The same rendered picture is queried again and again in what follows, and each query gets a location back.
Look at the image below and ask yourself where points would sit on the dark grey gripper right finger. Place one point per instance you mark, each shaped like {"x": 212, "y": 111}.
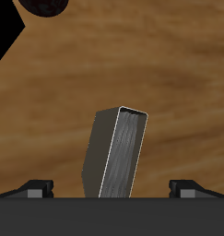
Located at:
{"x": 185, "y": 188}

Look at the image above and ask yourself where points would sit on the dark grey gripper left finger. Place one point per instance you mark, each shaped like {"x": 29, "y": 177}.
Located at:
{"x": 36, "y": 188}

